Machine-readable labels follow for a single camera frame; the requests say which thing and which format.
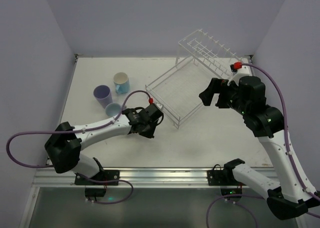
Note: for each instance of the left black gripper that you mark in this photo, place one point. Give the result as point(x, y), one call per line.
point(147, 131)

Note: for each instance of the pale grey footed cup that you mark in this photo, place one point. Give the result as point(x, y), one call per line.
point(113, 109)

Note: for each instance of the light blue mug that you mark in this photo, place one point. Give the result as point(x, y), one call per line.
point(121, 82)

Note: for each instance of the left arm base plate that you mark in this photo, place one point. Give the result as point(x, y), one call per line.
point(102, 175)

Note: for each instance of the aluminium mounting rail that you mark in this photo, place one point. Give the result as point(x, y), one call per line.
point(138, 177)

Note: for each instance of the lavender tall cup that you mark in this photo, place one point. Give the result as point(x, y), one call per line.
point(103, 95)

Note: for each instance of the clear acrylic dish rack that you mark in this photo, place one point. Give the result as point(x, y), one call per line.
point(200, 58)

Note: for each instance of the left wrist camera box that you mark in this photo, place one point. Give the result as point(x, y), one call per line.
point(157, 104)

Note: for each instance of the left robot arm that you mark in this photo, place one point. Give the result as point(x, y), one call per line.
point(65, 146)

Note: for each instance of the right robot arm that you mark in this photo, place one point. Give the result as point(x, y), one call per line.
point(286, 198)

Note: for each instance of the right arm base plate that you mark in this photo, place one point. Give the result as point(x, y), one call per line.
point(221, 176)

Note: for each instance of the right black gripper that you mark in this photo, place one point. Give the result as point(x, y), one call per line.
point(219, 96)

